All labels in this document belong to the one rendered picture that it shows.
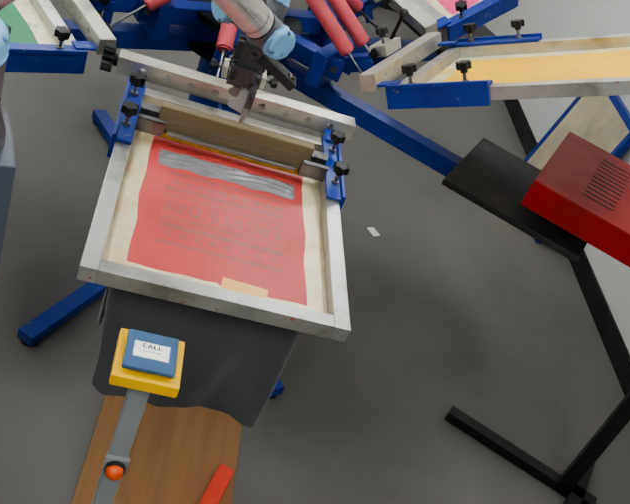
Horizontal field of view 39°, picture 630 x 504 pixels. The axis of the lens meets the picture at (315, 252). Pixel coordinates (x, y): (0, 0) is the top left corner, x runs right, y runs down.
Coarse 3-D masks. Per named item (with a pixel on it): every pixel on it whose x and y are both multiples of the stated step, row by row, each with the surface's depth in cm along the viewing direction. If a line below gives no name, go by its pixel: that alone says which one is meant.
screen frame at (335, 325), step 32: (160, 96) 241; (320, 192) 237; (96, 224) 190; (96, 256) 182; (128, 288) 183; (160, 288) 183; (192, 288) 185; (256, 320) 189; (288, 320) 189; (320, 320) 191
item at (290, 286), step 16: (240, 160) 236; (272, 176) 235; (288, 176) 238; (256, 192) 227; (288, 208) 226; (288, 224) 221; (288, 240) 216; (304, 240) 218; (288, 256) 211; (224, 272) 198; (240, 272) 200; (256, 272) 202; (272, 272) 204; (288, 272) 206; (304, 272) 208; (272, 288) 199; (288, 288) 201; (304, 288) 203; (304, 304) 199
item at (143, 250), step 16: (160, 144) 229; (176, 144) 232; (208, 160) 231; (224, 160) 233; (144, 176) 216; (160, 176) 218; (144, 192) 211; (160, 192) 213; (144, 208) 206; (160, 208) 208; (144, 224) 202; (144, 240) 197; (128, 256) 191; (144, 256) 193; (160, 256) 195; (176, 256) 197; (192, 256) 199; (208, 256) 200; (176, 272) 193; (192, 272) 194; (208, 272) 196
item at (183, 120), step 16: (160, 112) 225; (176, 112) 225; (192, 112) 226; (176, 128) 228; (192, 128) 228; (208, 128) 228; (224, 128) 228; (240, 128) 228; (256, 128) 231; (224, 144) 231; (240, 144) 231; (256, 144) 231; (272, 144) 231; (288, 144) 231; (304, 144) 233; (288, 160) 234
